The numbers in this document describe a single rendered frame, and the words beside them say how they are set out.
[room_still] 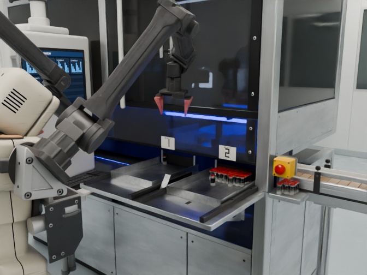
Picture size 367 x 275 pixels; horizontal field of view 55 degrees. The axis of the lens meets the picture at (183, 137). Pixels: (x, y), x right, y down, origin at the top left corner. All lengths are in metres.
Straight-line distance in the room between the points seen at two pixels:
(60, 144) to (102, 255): 1.65
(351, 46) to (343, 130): 1.29
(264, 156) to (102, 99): 0.81
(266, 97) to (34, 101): 0.87
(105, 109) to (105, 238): 1.56
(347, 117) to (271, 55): 4.73
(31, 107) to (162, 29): 0.37
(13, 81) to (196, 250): 1.24
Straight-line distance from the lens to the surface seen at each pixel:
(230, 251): 1.70
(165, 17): 0.88
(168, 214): 1.28
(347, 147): 6.16
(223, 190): 1.49
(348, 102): 6.06
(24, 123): 0.93
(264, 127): 1.45
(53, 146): 0.81
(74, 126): 0.84
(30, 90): 0.93
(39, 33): 1.83
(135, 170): 1.77
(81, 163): 2.03
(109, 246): 2.32
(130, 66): 0.85
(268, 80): 1.42
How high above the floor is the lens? 1.39
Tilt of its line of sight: 11 degrees down
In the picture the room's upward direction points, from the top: straight up
